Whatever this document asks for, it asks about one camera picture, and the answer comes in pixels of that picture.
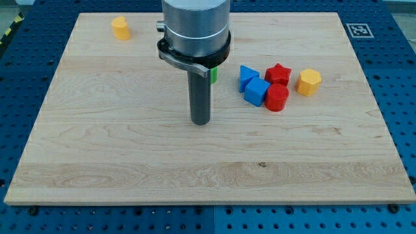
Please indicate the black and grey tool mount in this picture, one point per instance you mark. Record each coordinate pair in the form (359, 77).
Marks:
(198, 65)

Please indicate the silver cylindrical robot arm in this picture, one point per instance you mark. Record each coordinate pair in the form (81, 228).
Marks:
(196, 39)

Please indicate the blue cube block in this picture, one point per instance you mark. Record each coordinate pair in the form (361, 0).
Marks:
(255, 91)

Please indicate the yellow hexagon block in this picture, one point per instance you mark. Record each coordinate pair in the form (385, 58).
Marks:
(308, 82)

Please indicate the light wooden board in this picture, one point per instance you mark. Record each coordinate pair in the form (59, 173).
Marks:
(115, 127)

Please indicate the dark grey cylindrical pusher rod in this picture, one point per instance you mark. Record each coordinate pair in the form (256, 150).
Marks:
(199, 98)

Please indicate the green block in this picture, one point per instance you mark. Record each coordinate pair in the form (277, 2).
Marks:
(214, 75)

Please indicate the red star block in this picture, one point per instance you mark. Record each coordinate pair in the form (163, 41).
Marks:
(278, 74)

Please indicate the white fiducial marker tag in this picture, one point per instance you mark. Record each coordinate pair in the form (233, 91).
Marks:
(359, 30)

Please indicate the red cylinder block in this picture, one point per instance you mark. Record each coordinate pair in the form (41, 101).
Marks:
(276, 97)

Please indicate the blue triangle block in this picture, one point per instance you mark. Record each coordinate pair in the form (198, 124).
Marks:
(245, 76)

